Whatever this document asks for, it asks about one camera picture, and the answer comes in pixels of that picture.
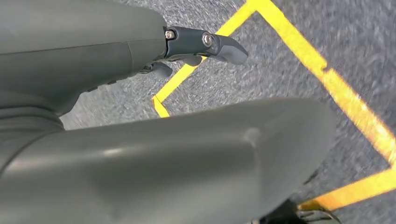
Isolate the black robot foot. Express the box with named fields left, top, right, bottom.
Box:
left=259, top=199, right=341, bottom=224

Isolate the yellow floor tape square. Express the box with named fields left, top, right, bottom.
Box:
left=151, top=0, right=396, bottom=212

